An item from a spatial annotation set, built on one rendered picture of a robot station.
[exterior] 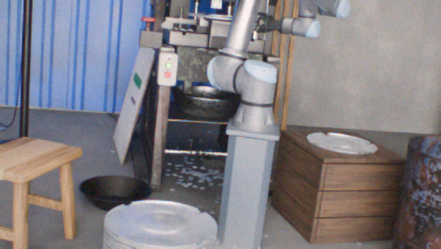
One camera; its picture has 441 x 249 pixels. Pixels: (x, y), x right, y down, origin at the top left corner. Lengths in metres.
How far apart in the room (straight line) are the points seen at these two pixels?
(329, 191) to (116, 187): 0.93
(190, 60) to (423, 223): 1.21
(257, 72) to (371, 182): 0.67
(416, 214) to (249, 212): 0.57
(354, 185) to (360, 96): 2.16
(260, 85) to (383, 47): 2.50
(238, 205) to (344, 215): 0.46
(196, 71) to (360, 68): 2.00
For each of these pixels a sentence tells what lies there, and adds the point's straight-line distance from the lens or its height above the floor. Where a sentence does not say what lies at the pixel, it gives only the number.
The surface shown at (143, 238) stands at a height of 0.31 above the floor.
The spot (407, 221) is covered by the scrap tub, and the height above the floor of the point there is 0.23.
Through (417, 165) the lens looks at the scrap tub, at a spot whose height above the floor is 0.43.
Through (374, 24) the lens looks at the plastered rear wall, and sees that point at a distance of 4.35.
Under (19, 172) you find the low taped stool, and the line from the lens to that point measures 1.80.
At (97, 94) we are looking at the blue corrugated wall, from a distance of 3.96.
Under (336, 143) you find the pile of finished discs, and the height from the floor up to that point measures 0.36.
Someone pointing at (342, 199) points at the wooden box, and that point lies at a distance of 2.28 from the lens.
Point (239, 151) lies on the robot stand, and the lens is 2.02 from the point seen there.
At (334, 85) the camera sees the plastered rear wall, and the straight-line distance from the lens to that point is 4.29.
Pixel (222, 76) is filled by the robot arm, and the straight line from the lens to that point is 2.07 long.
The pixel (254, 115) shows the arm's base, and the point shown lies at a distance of 2.00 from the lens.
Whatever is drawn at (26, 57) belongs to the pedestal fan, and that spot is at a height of 0.49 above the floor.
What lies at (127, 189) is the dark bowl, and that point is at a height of 0.03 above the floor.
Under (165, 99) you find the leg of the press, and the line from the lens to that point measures 2.52.
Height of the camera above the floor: 0.93
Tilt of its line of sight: 14 degrees down
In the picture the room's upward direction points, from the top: 7 degrees clockwise
